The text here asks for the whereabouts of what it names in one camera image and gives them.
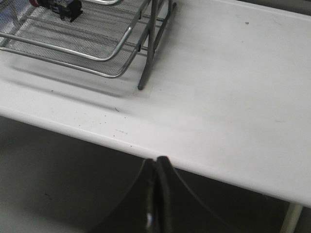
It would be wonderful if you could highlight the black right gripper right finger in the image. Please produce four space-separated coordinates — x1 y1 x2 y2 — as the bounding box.
156 156 240 233

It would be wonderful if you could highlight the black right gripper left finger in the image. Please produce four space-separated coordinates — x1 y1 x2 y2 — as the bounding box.
91 159 156 233

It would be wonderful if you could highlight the silver mesh tray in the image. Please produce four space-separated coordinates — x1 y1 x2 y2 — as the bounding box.
0 0 150 62
1 23 146 78

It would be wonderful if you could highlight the red emergency stop button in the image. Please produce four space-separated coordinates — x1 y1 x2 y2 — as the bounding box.
29 0 83 22

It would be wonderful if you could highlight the silver wire rack frame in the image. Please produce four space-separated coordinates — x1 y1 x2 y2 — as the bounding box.
137 0 177 90

